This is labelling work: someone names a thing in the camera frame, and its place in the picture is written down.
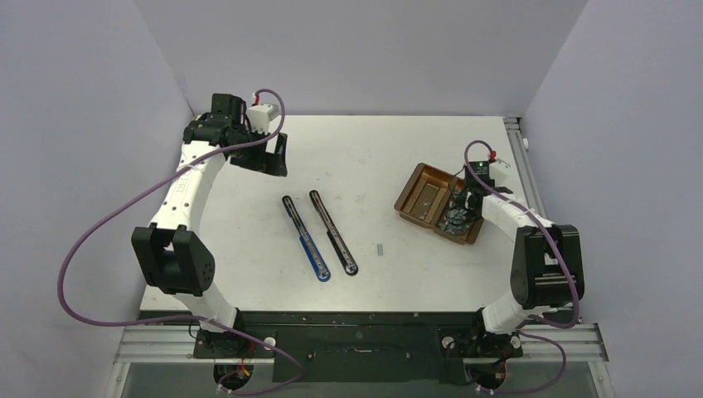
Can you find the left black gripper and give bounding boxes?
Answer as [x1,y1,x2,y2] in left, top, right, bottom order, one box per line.
[230,125,286,177]

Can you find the brown plastic tray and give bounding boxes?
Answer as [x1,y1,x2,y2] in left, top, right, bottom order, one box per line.
[394,163,483,245]

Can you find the black stapler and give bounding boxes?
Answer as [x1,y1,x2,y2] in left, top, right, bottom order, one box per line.
[308,190,359,276]

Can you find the blue stapler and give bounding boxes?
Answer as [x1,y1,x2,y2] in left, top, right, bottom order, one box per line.
[282,195,331,282]

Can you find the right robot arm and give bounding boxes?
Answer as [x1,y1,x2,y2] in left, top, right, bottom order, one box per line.
[464,161,585,355]

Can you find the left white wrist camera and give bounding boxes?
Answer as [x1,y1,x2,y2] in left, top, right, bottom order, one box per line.
[245,103,280,133]

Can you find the aluminium side rail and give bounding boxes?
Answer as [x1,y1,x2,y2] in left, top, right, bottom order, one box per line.
[503,117,547,218]

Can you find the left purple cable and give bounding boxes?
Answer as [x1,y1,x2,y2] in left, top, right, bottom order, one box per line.
[56,89,307,396]

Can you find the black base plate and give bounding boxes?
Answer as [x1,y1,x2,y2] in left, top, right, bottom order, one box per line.
[192,311,523,384]

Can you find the aluminium front rail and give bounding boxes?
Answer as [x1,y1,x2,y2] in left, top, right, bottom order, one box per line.
[114,324,609,363]

